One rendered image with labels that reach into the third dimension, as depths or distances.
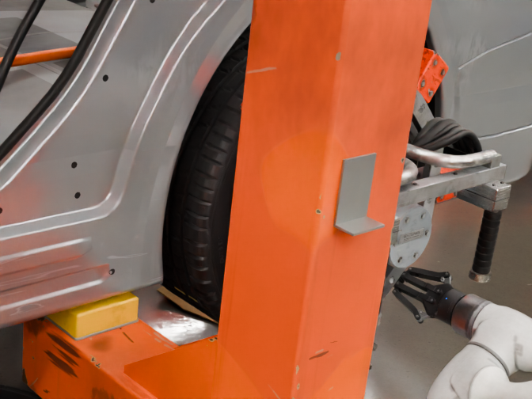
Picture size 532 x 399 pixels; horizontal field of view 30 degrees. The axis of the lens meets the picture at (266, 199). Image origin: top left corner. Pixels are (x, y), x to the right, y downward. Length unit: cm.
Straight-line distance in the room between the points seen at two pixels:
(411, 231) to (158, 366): 58
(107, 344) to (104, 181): 29
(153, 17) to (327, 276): 60
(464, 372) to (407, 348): 134
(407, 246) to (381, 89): 72
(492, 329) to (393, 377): 112
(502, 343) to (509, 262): 211
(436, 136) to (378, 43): 78
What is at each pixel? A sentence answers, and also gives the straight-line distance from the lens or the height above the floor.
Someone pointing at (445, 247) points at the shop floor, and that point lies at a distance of 414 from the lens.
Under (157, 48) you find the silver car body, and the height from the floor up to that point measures 118.
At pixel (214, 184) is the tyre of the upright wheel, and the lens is 180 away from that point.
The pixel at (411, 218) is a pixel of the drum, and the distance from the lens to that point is 188.
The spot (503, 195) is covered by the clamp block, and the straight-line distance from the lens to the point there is 198.
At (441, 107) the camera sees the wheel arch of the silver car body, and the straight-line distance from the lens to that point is 230.
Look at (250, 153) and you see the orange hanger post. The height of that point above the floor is 115.
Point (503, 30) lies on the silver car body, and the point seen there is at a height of 116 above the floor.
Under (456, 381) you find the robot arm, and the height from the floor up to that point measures 60.
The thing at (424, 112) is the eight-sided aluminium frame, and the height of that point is 104.
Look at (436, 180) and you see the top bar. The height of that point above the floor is 98.
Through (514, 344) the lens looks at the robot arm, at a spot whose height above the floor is 65.
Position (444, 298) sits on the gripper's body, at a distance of 213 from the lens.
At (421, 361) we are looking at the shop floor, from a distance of 325.
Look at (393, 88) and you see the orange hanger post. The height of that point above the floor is 127.
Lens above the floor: 156
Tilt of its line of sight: 21 degrees down
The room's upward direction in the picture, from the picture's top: 7 degrees clockwise
